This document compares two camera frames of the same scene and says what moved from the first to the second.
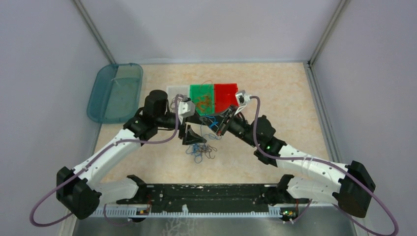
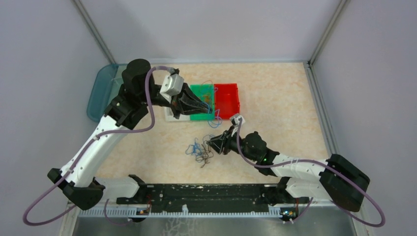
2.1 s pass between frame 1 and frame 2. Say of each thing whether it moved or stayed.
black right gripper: moved
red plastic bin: stayed
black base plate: stayed
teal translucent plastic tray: stayed
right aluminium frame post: stayed
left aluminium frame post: stayed
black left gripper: moved
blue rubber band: moved
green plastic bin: stayed
